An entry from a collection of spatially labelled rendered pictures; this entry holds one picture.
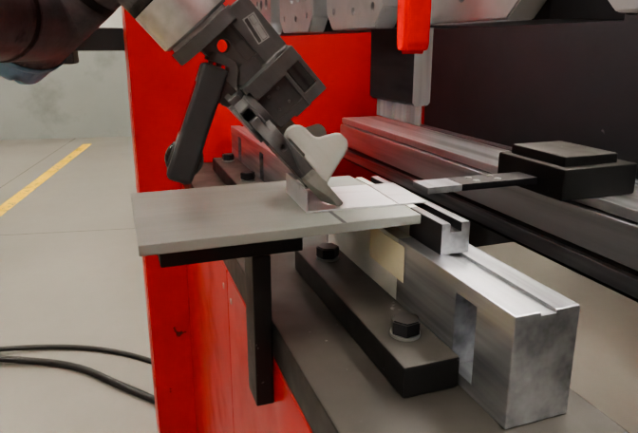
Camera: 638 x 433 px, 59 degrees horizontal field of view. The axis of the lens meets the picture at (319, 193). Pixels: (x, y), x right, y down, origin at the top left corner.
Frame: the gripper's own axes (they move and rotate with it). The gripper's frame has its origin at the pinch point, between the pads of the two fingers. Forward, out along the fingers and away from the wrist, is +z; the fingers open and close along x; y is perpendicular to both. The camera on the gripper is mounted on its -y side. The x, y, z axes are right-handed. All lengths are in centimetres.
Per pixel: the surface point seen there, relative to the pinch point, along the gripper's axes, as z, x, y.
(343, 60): 12, 88, 31
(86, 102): -27, 719, -111
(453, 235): 7.9, -10.9, 6.2
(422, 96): -1.4, -3.5, 14.0
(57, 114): -39, 722, -149
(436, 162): 23.4, 32.4, 20.1
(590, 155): 19.2, -1.5, 26.4
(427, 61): -3.7, -3.5, 16.5
